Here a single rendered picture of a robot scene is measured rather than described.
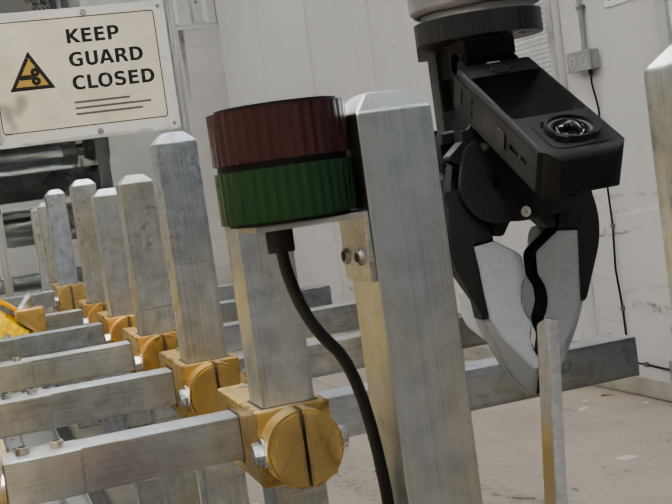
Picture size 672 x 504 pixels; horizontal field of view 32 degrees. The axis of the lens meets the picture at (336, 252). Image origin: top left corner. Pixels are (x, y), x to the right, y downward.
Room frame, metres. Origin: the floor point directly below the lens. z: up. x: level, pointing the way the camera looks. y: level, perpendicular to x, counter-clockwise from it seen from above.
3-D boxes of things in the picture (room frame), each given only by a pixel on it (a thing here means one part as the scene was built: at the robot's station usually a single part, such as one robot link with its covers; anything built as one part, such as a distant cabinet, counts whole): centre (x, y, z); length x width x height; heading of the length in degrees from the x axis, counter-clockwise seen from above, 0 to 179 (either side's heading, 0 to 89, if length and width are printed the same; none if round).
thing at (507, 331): (0.66, -0.08, 1.02); 0.06 x 0.03 x 0.09; 17
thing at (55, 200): (2.19, 0.51, 0.91); 0.03 x 0.03 x 0.48; 18
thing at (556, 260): (0.67, -0.11, 1.02); 0.06 x 0.03 x 0.09; 17
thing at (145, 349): (1.26, 0.21, 0.95); 0.13 x 0.06 x 0.05; 18
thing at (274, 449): (0.78, 0.06, 0.95); 0.13 x 0.06 x 0.05; 18
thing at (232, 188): (0.51, 0.02, 1.11); 0.06 x 0.06 x 0.02
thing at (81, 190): (1.71, 0.35, 0.91); 0.03 x 0.03 x 0.48; 18
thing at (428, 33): (0.67, -0.09, 1.13); 0.09 x 0.08 x 0.12; 17
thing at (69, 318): (1.78, 0.27, 0.95); 0.36 x 0.03 x 0.03; 108
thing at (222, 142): (0.51, 0.02, 1.13); 0.06 x 0.06 x 0.02
